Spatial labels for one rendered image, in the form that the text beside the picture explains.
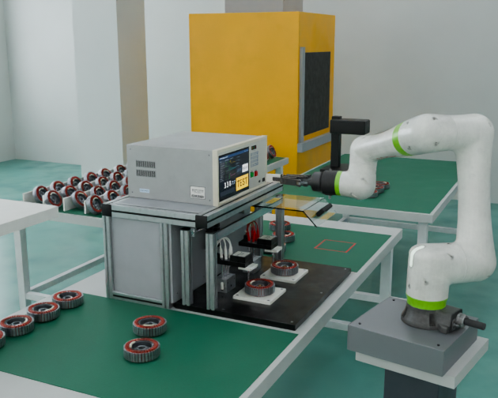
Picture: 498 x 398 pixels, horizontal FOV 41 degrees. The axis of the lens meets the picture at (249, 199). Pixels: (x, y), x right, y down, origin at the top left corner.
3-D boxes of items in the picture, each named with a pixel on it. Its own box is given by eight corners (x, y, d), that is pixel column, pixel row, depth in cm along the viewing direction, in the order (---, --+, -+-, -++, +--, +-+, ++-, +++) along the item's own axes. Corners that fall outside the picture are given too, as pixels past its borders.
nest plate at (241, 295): (285, 291, 255) (285, 288, 255) (269, 305, 242) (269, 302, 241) (250, 285, 261) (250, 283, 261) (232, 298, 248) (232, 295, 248)
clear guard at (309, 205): (336, 213, 277) (337, 199, 275) (316, 227, 255) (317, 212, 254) (264, 205, 290) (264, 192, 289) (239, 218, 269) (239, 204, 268)
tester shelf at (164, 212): (283, 190, 289) (283, 180, 288) (206, 229, 230) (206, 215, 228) (194, 182, 308) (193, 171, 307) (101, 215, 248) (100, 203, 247)
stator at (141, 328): (135, 324, 230) (134, 314, 229) (167, 324, 231) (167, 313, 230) (130, 338, 219) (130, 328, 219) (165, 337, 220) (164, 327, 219)
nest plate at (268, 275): (308, 272, 276) (308, 269, 276) (295, 283, 263) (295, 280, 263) (274, 267, 283) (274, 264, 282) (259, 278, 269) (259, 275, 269)
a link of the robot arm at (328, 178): (342, 167, 254) (334, 170, 245) (341, 197, 256) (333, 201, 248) (326, 165, 256) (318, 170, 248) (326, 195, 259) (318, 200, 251)
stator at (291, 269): (302, 270, 275) (302, 261, 274) (292, 278, 265) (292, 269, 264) (277, 266, 280) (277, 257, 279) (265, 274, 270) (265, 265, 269)
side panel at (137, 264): (173, 306, 246) (171, 222, 239) (168, 309, 244) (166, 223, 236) (111, 294, 258) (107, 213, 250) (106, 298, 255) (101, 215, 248)
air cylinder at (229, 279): (235, 287, 260) (235, 273, 258) (226, 293, 253) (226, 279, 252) (224, 285, 262) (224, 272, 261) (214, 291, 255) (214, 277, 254)
